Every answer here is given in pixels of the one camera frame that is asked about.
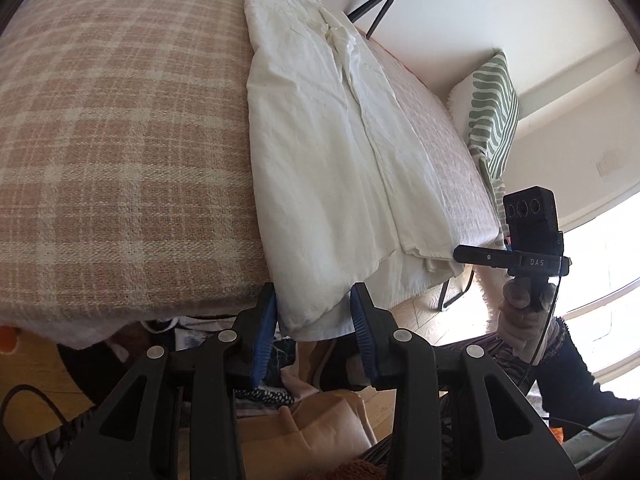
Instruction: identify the green striped white pillow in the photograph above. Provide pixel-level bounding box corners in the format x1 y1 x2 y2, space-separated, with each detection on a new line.
447 50 521 241

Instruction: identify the black floor cable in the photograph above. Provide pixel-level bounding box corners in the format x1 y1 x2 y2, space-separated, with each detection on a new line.
0 384 68 443

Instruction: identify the black tripod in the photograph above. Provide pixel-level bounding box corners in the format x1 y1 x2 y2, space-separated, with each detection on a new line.
345 0 408 41

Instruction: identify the person's right hand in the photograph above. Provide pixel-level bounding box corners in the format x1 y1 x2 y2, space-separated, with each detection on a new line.
497 277 558 361

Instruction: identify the beige cloth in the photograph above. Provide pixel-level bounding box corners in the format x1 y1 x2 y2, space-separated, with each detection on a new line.
235 390 376 480

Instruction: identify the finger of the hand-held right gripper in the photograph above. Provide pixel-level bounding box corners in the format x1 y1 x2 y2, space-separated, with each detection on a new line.
454 244 521 267

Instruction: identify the beige plaid blanket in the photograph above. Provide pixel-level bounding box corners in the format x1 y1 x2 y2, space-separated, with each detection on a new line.
0 0 503 351

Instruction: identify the black metal chair frame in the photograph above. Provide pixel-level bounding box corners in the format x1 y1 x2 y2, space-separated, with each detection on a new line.
440 265 476 311

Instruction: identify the person's right forearm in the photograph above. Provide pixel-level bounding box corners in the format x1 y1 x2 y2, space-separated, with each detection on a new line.
530 317 640 411

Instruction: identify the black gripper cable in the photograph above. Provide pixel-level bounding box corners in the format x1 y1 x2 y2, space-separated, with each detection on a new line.
520 260 573 396

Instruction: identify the white long-sleeved shirt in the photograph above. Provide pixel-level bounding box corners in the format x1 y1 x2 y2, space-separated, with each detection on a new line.
244 0 466 342

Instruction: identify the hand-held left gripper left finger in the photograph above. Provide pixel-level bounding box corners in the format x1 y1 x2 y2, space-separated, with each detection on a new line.
52 282 278 480

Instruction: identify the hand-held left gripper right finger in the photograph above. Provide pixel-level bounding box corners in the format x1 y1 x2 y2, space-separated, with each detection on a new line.
349 282 581 480

